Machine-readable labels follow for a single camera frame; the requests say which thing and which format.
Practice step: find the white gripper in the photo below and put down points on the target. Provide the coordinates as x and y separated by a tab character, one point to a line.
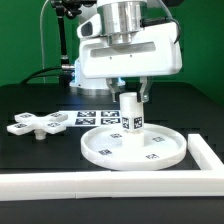
152	52

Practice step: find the white round table top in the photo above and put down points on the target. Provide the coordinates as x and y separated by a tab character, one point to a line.
153	147

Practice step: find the white cross-shaped table base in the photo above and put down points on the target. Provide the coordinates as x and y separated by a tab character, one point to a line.
27	122

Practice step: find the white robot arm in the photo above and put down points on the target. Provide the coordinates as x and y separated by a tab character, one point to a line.
118	40

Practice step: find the white marker sheet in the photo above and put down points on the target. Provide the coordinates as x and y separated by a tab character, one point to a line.
92	118

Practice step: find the white L-shaped fence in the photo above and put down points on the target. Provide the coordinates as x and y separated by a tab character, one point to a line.
207	180

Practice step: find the black camera stand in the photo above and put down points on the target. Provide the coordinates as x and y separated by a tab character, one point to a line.
70	9

